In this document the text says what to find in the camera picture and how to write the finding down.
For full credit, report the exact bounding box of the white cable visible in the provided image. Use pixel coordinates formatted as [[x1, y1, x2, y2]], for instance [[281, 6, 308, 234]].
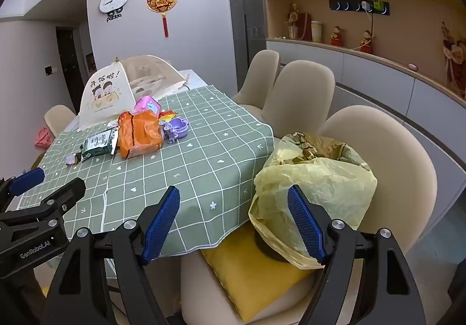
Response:
[[351, 10, 375, 51]]

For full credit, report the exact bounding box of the folding mesh food cover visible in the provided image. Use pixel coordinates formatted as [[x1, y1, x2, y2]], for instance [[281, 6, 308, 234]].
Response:
[[78, 55, 192, 129]]

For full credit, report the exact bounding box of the black power track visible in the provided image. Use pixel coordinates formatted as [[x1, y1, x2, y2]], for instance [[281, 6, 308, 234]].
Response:
[[329, 0, 393, 16]]

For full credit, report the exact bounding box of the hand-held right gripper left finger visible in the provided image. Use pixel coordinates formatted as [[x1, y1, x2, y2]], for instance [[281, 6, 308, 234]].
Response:
[[43, 185, 181, 325]]

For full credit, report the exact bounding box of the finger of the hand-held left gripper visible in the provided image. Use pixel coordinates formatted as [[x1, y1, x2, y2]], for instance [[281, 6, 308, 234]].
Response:
[[0, 177, 87, 230], [0, 167, 46, 216]]

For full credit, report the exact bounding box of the yellow seat cushion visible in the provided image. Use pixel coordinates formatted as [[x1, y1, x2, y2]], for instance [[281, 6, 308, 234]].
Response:
[[200, 227, 317, 324]]

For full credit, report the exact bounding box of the pink cloth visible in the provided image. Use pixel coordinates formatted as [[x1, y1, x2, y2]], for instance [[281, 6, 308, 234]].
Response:
[[34, 127, 53, 147]]

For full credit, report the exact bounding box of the orange snack bag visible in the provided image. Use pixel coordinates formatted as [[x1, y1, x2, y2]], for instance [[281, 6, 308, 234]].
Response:
[[118, 111, 164, 159]]

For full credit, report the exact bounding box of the green checked tablecloth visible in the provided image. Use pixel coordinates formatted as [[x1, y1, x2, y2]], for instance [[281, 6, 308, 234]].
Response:
[[16, 85, 275, 260]]

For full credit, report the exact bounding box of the waste bin with yellow liner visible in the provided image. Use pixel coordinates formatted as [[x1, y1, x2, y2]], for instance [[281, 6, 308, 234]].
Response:
[[248, 132, 378, 269]]

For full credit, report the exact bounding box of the dark grey tall cabinet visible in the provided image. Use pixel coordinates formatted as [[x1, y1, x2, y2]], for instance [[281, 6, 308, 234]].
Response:
[[225, 0, 268, 96]]

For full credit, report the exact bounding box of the purple plastic toy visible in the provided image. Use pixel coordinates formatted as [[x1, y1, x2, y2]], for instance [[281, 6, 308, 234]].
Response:
[[159, 118, 190, 144]]

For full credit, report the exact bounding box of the beige chair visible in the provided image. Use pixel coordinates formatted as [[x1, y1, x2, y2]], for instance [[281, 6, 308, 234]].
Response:
[[180, 106, 437, 325], [260, 60, 336, 138], [44, 105, 77, 140], [231, 49, 281, 111]]

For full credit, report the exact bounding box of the dark green snack packet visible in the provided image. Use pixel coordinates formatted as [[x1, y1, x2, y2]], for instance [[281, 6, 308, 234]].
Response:
[[81, 129, 116, 162]]

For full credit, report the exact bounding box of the wooden wall shelf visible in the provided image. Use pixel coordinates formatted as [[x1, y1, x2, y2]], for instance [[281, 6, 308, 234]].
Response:
[[258, 0, 466, 107]]

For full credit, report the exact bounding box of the dark door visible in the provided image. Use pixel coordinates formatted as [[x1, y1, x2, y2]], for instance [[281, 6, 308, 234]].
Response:
[[56, 26, 90, 115]]

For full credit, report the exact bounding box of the grey sideboard cabinet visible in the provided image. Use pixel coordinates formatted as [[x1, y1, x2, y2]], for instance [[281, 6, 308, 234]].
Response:
[[266, 38, 466, 238]]

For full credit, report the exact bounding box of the pink toy box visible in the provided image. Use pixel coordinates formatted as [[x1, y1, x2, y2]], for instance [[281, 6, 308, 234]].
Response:
[[134, 95, 161, 116]]

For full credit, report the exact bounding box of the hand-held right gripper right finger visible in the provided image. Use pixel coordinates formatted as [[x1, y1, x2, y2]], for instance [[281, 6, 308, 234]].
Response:
[[287, 184, 426, 325]]

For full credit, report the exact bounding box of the large dressed doll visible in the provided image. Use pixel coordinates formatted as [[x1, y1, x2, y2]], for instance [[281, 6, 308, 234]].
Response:
[[441, 21, 466, 98]]

